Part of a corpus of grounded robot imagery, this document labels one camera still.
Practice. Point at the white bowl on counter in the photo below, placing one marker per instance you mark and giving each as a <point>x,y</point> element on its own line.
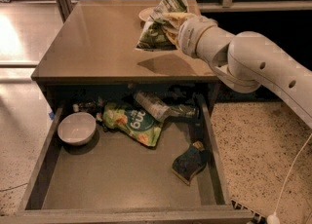
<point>146,14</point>

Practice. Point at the dark bottle back left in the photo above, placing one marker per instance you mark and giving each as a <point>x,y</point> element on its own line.
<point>89,106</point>

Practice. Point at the clear plastic water bottle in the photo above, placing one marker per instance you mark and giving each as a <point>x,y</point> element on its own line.
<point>153,105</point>

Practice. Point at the white floor vent grille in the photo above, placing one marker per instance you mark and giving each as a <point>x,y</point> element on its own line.
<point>257,218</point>

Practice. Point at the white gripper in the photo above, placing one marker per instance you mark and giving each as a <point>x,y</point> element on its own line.
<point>191,34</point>

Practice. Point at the blue yellow sponge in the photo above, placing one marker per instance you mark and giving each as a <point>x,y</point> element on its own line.
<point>192,161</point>

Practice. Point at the white bowl in drawer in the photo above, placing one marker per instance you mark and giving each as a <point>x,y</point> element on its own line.
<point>77,129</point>

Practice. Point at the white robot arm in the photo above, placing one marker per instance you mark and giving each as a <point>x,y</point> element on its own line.
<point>244,62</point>

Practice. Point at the green teal chip bag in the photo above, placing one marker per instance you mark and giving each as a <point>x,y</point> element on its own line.
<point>136,123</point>

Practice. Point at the green jalapeno chip bag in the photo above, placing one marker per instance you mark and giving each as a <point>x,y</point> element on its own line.
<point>152,37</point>

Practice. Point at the dark glass bottle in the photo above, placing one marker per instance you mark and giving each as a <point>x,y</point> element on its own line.
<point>183,112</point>

